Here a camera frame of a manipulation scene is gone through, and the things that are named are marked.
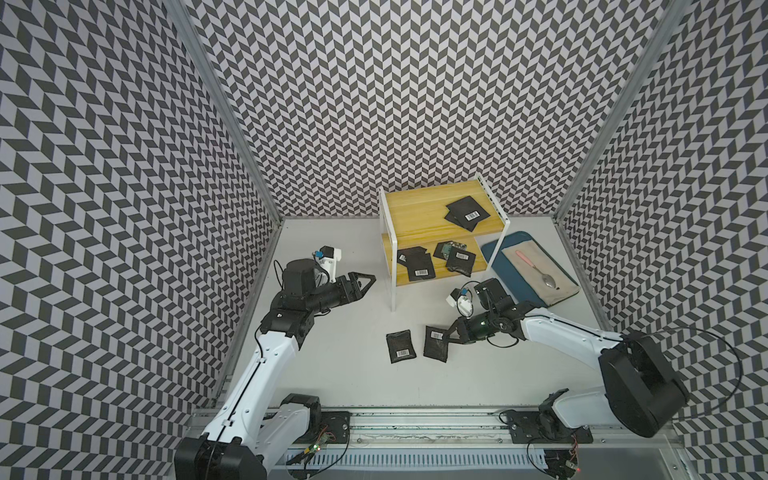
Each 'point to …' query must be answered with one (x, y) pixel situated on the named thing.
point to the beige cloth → (565, 287)
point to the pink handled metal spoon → (550, 282)
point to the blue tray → (505, 273)
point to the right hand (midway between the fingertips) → (446, 343)
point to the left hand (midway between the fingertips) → (368, 284)
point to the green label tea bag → (449, 216)
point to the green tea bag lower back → (443, 249)
